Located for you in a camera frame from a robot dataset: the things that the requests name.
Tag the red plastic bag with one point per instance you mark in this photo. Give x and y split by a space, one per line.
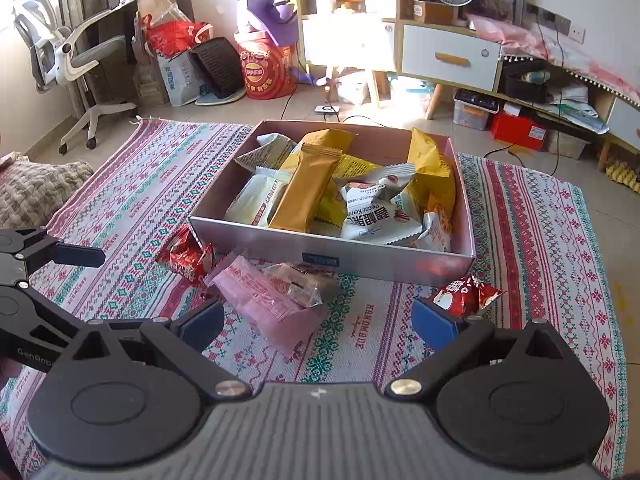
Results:
174 37

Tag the yellow snack packet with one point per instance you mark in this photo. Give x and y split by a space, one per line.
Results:
434 174
302 196

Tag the knitted beige cushion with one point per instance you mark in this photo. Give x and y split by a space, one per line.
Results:
31 193

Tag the clear wrapped cake packet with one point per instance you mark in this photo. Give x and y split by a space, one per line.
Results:
307 289

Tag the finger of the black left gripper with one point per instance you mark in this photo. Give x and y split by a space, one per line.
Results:
75 255

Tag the white wooden tv cabinet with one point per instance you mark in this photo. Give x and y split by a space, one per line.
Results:
458 57

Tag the white grey snack packet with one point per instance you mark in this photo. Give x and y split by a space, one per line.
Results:
273 149

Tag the white office chair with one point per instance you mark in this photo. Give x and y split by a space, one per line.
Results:
52 47

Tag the black ribbed heater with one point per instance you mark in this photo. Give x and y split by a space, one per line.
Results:
220 64

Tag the white blue bread packet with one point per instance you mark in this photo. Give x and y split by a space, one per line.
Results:
260 197

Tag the white blue paper bag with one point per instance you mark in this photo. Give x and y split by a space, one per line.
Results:
184 81

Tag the red snack packet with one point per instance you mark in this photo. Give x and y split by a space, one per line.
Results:
182 254
466 296

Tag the clear plastic storage bin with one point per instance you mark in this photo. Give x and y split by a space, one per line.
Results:
472 109

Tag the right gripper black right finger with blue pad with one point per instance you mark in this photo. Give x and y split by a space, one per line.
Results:
455 342

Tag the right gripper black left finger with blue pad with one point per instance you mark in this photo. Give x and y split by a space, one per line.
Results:
177 346

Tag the white pecan snack packet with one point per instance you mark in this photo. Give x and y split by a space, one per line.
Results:
376 188

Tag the red box under cabinet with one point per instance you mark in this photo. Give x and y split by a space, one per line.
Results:
518 130

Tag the pink snack packet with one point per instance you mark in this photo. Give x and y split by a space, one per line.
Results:
281 320

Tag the red printed bag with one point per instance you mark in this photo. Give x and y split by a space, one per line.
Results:
266 68

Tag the purple hat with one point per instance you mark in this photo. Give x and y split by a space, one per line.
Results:
277 18

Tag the patterned woven floor mat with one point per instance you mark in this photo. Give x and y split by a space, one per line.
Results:
324 416

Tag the wooden shelf unit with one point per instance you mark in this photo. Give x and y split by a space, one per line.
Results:
341 34

